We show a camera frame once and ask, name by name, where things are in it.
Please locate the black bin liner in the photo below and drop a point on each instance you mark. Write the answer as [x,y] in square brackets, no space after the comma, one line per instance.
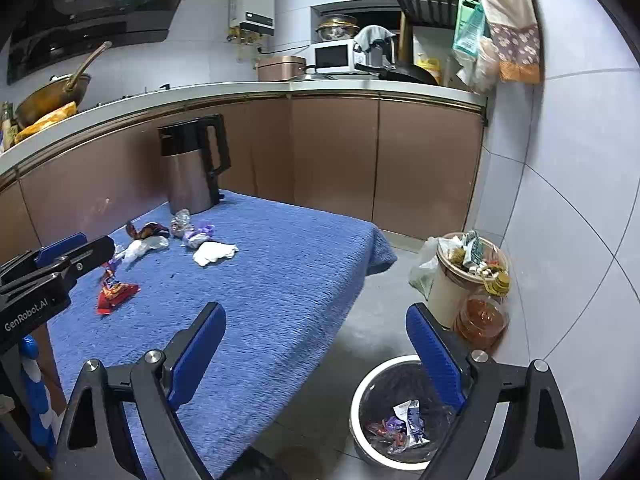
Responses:
[385,395]

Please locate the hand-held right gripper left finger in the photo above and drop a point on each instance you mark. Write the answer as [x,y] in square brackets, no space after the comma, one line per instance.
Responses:
[197,355]

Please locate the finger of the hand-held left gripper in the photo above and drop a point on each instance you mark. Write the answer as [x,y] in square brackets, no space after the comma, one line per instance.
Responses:
[90,252]
[60,247]

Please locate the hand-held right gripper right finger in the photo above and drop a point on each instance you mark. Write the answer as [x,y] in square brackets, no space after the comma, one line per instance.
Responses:
[435,355]

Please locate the white round trash bin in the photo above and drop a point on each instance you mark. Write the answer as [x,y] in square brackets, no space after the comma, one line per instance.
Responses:
[356,425]

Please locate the brown kitchen counter cabinet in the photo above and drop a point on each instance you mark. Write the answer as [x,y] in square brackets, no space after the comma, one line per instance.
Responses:
[340,160]

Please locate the red snack wrapper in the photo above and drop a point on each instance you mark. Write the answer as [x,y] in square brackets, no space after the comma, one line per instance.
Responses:
[114,295]

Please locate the black range hood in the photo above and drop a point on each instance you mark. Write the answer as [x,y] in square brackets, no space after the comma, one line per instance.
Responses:
[100,0]

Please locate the hanging plastic bags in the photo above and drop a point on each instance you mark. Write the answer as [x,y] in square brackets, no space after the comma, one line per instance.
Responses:
[485,65]

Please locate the brown rice cooker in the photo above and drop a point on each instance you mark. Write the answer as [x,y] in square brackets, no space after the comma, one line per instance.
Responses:
[280,69]

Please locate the white microwave oven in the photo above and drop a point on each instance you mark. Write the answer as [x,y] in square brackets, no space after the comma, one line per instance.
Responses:
[332,57]

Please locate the clear cooking oil bottle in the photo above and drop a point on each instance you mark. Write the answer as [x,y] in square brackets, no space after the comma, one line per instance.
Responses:
[482,322]

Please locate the hanging floral cloth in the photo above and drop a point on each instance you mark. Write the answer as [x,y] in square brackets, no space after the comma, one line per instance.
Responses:
[515,25]

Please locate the yellow plastic bottle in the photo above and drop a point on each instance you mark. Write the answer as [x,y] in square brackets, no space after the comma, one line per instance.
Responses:
[431,66]

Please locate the grey cloth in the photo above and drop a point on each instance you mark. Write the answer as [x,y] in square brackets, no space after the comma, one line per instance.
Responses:
[372,35]

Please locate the white water heater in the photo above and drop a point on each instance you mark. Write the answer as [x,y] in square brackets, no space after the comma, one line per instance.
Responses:
[252,0]

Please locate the clear red wrapper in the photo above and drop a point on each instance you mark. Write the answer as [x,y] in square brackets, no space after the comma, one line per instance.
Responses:
[180,222]

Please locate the yellow food packet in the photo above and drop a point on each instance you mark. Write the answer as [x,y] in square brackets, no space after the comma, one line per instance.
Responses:
[45,120]

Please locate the blue fluffy towel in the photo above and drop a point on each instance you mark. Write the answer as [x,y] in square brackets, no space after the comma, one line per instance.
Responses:
[280,280]

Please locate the white tissue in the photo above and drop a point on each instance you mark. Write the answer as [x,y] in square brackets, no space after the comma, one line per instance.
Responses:
[212,252]

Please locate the wooden cutting board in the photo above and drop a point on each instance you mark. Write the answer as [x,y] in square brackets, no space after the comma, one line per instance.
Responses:
[405,40]

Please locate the translucent plastic bag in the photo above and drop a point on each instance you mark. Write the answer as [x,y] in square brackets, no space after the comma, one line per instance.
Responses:
[422,270]

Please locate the white plastic wrapper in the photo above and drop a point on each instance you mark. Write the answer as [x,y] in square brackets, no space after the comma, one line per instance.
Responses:
[140,247]

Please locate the purple candy wrapper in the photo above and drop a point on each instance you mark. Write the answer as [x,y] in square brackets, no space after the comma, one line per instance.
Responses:
[197,234]

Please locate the beige plastic bucket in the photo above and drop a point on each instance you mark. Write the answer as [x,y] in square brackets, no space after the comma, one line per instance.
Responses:
[450,300]

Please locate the gold cooking pot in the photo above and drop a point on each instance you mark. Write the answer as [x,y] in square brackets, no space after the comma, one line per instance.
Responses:
[337,25]

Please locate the brown orange snack wrapper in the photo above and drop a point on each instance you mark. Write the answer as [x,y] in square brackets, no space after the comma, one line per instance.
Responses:
[147,230]

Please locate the red purple crumpled wrapper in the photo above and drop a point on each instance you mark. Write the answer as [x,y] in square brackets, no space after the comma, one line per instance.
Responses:
[385,427]

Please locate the white blue crumpled wrapper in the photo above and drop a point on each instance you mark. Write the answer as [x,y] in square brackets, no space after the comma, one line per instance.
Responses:
[410,417]

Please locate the black frying pan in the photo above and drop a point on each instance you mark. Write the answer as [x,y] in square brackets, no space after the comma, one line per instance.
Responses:
[410,74]

